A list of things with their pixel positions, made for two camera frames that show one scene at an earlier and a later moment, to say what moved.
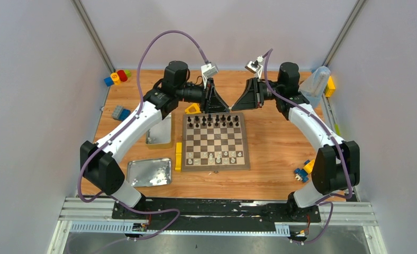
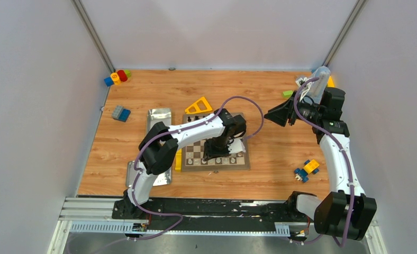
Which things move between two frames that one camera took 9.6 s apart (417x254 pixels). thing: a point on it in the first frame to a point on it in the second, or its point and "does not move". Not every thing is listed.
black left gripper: [210, 96] to [215, 152]
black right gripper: [253, 97] to [280, 114]
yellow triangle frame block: [195, 105] does not move
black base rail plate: [193, 212] does not move
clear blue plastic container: [314, 85] does not move
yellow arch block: [178, 162] does not move
